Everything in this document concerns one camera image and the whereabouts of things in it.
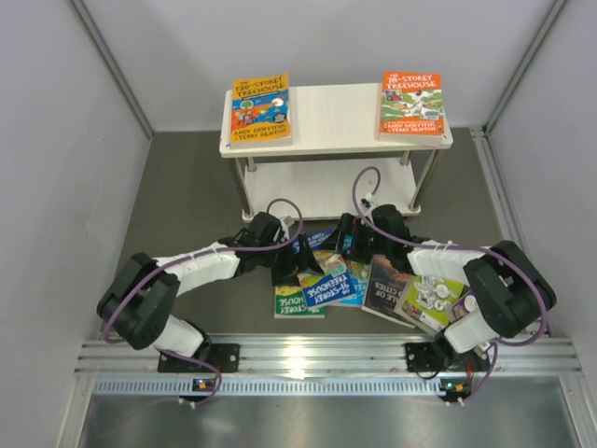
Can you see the slotted grey cable duct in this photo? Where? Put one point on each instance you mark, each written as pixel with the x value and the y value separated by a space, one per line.
pixel 254 387

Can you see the green 104-storey treehouse book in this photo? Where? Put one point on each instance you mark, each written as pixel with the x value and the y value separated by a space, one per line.
pixel 289 302

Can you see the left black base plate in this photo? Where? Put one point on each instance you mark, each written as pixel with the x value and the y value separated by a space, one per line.
pixel 225 357

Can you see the dark tale of cities book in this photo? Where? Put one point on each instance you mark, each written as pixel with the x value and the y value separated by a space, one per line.
pixel 384 288

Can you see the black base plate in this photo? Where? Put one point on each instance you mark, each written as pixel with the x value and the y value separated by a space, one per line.
pixel 429 358
pixel 225 357

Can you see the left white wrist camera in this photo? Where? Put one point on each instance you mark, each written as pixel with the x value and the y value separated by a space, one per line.
pixel 287 222

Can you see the lime green cartoon book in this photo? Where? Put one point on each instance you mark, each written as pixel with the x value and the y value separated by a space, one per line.
pixel 427 302

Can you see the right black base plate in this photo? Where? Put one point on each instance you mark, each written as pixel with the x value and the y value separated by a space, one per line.
pixel 429 358

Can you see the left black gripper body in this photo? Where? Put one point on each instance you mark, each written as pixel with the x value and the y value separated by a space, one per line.
pixel 277 258

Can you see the light blue storey treehouse book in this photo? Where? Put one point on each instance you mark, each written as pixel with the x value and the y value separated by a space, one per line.
pixel 359 274

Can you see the orange 78-storey treehouse book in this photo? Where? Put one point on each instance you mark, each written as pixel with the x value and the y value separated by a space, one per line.
pixel 411 107

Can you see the blue 91-storey treehouse book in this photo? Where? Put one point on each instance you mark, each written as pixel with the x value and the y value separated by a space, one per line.
pixel 335 286

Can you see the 130-storey treehouse book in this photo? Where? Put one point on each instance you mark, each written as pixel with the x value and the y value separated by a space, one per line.
pixel 260 112

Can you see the aluminium mounting rail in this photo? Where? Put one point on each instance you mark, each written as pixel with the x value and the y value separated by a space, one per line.
pixel 345 355

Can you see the purple cartoon book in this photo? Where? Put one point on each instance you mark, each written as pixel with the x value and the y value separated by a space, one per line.
pixel 464 306

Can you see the white two-tier wooden shelf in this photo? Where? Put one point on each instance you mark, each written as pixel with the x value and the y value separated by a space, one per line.
pixel 333 151

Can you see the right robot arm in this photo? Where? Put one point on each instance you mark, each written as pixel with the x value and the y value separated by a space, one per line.
pixel 511 293

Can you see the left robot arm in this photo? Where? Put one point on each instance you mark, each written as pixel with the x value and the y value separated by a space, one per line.
pixel 138 304

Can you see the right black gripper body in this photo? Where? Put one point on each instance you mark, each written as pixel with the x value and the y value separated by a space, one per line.
pixel 376 244

